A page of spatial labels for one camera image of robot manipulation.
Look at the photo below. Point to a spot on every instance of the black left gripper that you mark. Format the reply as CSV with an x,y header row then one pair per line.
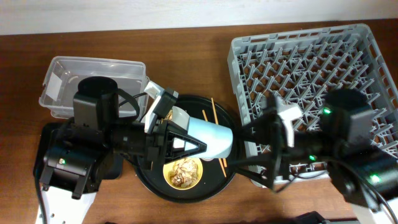
x,y
158,144

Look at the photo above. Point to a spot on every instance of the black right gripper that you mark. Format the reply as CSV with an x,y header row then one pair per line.
x,y
280,151

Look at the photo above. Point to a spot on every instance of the light blue plastic cup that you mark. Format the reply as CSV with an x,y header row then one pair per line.
x,y
209,132

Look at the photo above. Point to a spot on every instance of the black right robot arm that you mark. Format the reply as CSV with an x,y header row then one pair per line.
x,y
365,175

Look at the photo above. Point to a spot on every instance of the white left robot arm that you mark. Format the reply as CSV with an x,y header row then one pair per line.
x,y
83,149

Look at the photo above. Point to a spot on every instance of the grey dishwasher rack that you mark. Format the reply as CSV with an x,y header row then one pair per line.
x,y
302,66

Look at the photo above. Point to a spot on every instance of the food scraps in bowl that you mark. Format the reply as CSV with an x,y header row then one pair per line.
x,y
184,173

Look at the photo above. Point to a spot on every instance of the yellow bowl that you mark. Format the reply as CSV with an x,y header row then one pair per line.
x,y
167,168

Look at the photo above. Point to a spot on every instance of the grey round plate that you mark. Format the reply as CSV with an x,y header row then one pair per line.
x,y
180,117

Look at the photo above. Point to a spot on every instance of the round black serving tray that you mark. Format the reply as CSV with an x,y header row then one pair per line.
x,y
213,180

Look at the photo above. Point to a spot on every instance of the gold foil wrapper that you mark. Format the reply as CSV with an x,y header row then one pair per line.
x,y
169,115

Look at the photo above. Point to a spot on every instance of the left wooden chopstick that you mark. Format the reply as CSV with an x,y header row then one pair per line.
x,y
213,150

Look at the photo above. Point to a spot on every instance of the wooden chopstick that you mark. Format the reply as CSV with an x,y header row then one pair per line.
x,y
213,150
215,110

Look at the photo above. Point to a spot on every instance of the right wooden chopstick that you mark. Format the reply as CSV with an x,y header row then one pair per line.
x,y
215,110

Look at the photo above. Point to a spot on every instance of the black rectangular tray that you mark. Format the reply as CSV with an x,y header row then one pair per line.
x,y
48,133

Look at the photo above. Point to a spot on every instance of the black object bottom edge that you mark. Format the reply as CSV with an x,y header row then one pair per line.
x,y
310,218

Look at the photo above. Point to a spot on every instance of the clear plastic storage bin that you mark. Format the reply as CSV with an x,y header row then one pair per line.
x,y
64,74

